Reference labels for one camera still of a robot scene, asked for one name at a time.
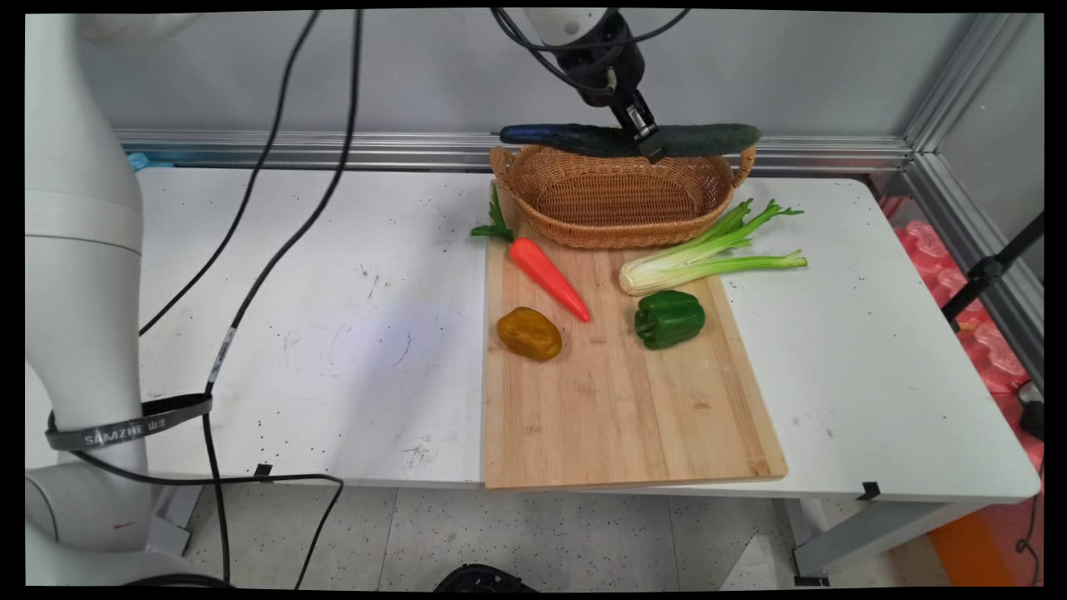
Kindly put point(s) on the small black table clip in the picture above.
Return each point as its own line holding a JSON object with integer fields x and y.
{"x": 869, "y": 491}
{"x": 264, "y": 472}

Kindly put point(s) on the green toy celery stalk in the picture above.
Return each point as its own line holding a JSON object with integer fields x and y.
{"x": 667, "y": 271}

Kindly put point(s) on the woven wicker basket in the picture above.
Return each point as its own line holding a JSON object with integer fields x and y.
{"x": 617, "y": 200}

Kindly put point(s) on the grey metal table leg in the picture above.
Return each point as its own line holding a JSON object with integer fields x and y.
{"x": 875, "y": 533}
{"x": 171, "y": 517}

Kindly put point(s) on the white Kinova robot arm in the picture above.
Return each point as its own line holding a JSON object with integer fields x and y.
{"x": 83, "y": 250}

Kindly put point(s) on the black round object on floor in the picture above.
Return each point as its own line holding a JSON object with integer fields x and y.
{"x": 483, "y": 577}

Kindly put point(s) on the orange floor panel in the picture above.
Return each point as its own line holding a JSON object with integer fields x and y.
{"x": 967, "y": 546}

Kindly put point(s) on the slanted aluminium frame rail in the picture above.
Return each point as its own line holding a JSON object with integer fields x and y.
{"x": 984, "y": 233}

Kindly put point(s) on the yellow toy bell pepper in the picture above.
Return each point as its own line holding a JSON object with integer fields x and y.
{"x": 529, "y": 333}

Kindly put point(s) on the black tripod stand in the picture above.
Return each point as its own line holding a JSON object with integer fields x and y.
{"x": 988, "y": 271}

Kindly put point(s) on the small black device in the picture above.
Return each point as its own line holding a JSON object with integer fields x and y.
{"x": 1032, "y": 417}

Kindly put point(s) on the aluminium corner post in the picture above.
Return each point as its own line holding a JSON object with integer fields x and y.
{"x": 950, "y": 79}

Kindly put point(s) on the pink bubble wrap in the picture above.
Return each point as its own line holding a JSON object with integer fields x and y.
{"x": 988, "y": 342}

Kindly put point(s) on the dark green cucumber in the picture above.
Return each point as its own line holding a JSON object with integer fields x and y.
{"x": 717, "y": 137}

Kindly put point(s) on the wooden cutting board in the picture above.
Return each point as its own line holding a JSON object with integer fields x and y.
{"x": 617, "y": 400}

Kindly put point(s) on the orange toy carrot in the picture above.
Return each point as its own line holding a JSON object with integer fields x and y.
{"x": 546, "y": 271}

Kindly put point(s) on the blue plastic sheet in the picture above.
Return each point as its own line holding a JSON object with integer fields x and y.
{"x": 150, "y": 161}

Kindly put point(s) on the green toy bell pepper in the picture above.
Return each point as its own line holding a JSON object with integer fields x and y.
{"x": 669, "y": 319}

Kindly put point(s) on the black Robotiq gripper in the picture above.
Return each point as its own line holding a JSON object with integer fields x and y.
{"x": 604, "y": 67}

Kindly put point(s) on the horizontal aluminium frame rail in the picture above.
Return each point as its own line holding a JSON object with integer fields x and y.
{"x": 375, "y": 152}

